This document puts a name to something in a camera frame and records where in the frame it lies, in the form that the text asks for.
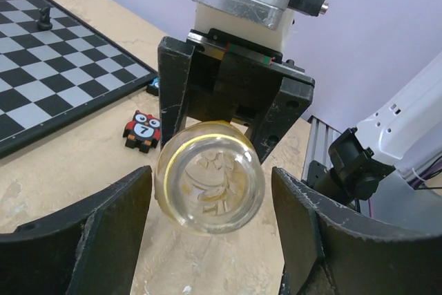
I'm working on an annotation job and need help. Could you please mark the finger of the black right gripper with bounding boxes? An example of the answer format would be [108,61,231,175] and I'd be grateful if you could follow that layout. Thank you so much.
[157,36,195,147]
[248,77,315,163]

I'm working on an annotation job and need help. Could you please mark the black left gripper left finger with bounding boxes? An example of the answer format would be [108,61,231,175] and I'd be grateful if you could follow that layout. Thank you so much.
[1,166,152,294]

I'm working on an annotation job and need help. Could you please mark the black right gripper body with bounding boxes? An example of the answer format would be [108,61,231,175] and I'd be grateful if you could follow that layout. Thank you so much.
[186,28,315,124]

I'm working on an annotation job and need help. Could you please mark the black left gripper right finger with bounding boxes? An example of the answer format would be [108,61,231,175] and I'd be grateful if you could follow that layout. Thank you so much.
[271,167,441,294]

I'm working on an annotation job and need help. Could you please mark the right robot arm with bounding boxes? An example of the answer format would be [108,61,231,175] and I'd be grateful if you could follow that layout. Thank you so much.
[157,0,327,160]

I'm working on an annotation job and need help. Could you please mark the black white chessboard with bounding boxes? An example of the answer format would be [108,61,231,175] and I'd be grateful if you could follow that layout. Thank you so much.
[1,0,157,157]

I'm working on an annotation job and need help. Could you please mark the black chess piece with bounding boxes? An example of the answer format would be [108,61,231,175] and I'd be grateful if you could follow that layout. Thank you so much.
[37,6,52,30]

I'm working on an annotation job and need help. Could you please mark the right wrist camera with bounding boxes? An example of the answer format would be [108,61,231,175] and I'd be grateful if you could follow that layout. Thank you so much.
[192,0,295,52]

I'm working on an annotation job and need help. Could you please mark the black base frame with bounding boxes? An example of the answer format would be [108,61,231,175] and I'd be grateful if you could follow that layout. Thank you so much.
[302,116,394,213]

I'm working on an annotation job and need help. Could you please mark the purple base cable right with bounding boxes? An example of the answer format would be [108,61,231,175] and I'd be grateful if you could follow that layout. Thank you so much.
[369,156,442,218]

